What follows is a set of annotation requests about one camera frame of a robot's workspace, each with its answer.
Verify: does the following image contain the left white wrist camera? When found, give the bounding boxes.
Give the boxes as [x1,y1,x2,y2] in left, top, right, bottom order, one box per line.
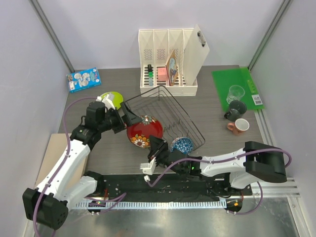
[96,92,116,109]

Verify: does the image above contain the white clipboard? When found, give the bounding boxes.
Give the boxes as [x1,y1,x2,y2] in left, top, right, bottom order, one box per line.
[183,25,210,86]

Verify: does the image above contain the pink box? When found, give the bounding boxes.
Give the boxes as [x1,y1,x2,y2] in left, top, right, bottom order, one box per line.
[157,67,168,81]

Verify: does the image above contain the blue patterned bowl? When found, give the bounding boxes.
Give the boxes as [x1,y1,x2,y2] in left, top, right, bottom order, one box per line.
[170,137,194,155]

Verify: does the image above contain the beige wooden board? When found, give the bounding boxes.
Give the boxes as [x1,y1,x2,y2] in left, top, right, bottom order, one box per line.
[35,133,88,189]

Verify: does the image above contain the white file organizer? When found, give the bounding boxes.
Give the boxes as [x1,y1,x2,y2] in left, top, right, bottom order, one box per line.
[138,28,198,96]

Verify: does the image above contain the green plastic folder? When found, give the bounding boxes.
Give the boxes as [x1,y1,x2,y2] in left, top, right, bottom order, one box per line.
[212,67,264,111]

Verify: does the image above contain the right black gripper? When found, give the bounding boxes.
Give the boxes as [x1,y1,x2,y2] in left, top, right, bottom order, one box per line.
[148,134,184,175]

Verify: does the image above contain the grey mug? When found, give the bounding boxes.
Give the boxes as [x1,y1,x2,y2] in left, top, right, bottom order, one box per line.
[224,100,247,122]

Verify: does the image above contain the perforated metal rail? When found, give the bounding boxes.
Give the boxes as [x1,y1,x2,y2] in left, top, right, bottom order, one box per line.
[73,199,227,211]

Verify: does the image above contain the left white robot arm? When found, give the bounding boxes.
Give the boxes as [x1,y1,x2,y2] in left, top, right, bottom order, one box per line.
[22,101,142,235]

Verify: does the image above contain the dark red plate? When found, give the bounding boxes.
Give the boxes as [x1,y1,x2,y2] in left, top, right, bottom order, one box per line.
[126,115,163,149]

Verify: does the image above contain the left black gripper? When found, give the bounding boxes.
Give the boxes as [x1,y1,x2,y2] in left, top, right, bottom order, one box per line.
[98,102,142,134]

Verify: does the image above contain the picture book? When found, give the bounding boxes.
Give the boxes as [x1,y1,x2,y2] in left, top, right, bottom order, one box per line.
[165,49,179,86]

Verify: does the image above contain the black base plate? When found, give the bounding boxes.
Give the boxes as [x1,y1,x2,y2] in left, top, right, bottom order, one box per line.
[88,173,252,202]

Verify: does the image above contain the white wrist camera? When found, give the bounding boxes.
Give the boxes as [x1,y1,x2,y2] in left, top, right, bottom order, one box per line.
[96,92,116,109]
[140,157,157,182]

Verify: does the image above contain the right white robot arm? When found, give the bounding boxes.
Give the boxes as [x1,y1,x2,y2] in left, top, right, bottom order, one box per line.
[144,136,292,195]

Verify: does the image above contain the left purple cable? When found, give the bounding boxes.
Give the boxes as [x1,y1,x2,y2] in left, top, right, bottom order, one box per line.
[33,96,127,237]

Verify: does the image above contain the black wire dish rack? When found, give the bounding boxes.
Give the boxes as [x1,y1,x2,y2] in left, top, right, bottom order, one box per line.
[125,85,205,151]

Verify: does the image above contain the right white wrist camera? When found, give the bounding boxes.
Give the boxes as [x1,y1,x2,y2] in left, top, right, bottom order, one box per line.
[140,157,157,182]

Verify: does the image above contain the small bottles in organizer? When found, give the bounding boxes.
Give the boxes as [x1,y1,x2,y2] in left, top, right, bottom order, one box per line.
[148,64,154,86]

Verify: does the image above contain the yellow-green plate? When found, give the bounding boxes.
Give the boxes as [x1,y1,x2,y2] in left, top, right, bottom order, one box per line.
[100,91,124,109]

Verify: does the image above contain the blue picture box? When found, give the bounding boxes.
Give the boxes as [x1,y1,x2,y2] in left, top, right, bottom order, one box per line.
[66,67,102,93]

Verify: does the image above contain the pink mug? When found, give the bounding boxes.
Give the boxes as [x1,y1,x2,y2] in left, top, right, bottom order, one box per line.
[227,118,250,135]

